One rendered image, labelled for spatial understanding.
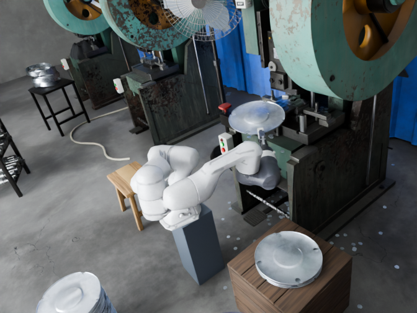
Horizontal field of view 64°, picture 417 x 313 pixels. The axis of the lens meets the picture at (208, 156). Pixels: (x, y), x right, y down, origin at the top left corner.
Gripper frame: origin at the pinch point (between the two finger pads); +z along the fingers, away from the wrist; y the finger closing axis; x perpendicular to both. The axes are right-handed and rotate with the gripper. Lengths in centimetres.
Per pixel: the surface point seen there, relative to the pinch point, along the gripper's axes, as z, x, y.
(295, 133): 9.6, -18.2, -8.5
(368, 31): 6, -48, 39
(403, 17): 14, -66, 40
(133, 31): 120, 81, 30
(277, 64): 27.4, -13.1, 22.8
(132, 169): 51, 91, -47
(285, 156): 3.3, -11.4, -17.7
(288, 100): 31.0, -18.2, -0.4
